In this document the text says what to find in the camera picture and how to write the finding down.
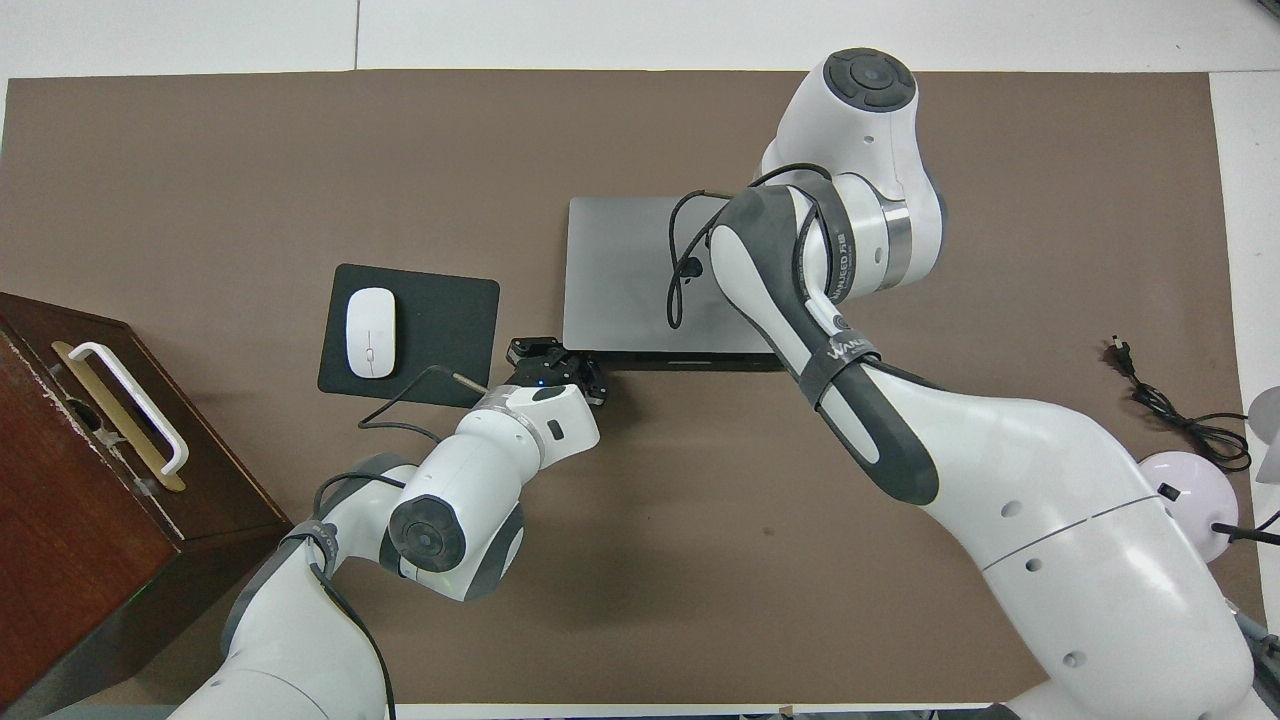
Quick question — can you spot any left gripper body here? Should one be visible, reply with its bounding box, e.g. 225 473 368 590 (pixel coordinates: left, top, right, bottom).
502 350 592 393

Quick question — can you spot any black mouse pad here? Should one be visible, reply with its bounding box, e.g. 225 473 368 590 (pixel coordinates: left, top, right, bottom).
317 263 501 409

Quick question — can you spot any grey laptop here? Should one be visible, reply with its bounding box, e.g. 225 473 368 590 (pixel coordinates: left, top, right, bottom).
562 195 791 373

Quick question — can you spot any brown wooden box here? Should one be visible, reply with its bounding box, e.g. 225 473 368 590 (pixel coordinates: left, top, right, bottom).
0 292 293 717

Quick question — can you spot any white computer mouse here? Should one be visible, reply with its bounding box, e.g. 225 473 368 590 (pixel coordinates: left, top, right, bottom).
345 287 398 380

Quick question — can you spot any white round lamp base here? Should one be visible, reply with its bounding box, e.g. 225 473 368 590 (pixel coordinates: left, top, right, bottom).
1140 450 1243 563

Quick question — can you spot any black power cord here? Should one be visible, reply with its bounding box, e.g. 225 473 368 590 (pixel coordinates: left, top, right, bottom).
1108 336 1254 474

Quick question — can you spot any white box handle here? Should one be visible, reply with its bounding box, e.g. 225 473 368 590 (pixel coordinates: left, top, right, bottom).
68 342 190 477

